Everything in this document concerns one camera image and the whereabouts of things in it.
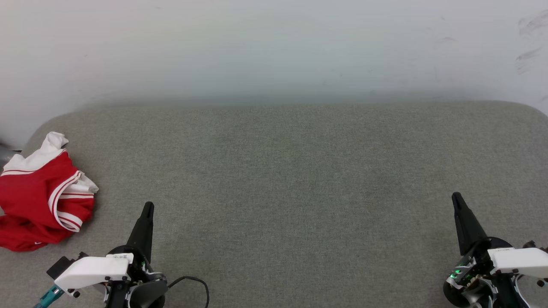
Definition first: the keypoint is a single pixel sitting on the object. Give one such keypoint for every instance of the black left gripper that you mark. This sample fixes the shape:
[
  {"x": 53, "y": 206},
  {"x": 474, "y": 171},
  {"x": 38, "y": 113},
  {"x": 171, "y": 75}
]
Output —
[{"x": 139, "y": 269}]

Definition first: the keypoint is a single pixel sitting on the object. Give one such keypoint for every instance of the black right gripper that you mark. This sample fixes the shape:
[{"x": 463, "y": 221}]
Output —
[{"x": 469, "y": 273}]

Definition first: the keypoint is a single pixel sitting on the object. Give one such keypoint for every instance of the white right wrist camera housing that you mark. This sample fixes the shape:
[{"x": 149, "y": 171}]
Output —
[{"x": 520, "y": 261}]

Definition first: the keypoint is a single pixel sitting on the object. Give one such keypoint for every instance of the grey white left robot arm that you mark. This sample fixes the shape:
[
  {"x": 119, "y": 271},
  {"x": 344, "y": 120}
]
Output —
[{"x": 145, "y": 297}]

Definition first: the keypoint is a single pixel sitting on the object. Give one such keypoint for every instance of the red and white basketball jersey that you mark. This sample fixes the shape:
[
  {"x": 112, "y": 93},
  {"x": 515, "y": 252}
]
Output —
[{"x": 34, "y": 201}]

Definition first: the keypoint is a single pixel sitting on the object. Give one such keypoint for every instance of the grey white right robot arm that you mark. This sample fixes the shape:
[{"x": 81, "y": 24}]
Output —
[{"x": 483, "y": 298}]

